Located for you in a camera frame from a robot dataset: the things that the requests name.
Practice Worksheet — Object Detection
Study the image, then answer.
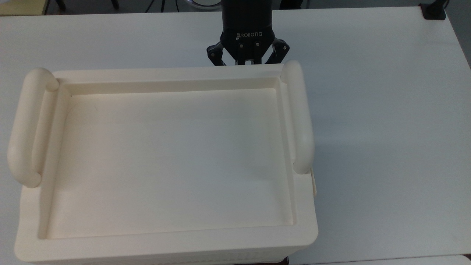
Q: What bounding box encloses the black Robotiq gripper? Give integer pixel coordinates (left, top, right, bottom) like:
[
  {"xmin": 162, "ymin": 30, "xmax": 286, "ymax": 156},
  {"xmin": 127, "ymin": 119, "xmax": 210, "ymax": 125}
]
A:
[{"xmin": 206, "ymin": 0, "xmax": 290, "ymax": 67}]

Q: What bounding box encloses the black table clamp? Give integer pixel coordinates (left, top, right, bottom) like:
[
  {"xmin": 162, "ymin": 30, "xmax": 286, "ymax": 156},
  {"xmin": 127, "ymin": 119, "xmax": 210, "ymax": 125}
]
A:
[{"xmin": 419, "ymin": 0, "xmax": 448, "ymax": 20}]

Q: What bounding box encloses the yellow wooden board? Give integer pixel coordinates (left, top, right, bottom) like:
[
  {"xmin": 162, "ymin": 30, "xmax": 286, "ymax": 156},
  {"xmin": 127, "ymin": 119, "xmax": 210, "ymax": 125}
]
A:
[{"xmin": 0, "ymin": 0, "xmax": 49, "ymax": 16}]

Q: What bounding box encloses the cream plastic tray with handles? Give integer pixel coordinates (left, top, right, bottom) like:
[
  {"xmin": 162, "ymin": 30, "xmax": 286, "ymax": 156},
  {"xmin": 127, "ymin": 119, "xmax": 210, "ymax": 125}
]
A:
[{"xmin": 7, "ymin": 60, "xmax": 319, "ymax": 265}]

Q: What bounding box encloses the cream cabinet carry handle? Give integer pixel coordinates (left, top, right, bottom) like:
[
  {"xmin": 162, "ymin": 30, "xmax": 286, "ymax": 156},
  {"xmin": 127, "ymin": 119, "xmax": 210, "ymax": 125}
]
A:
[{"xmin": 7, "ymin": 67, "xmax": 59, "ymax": 189}]

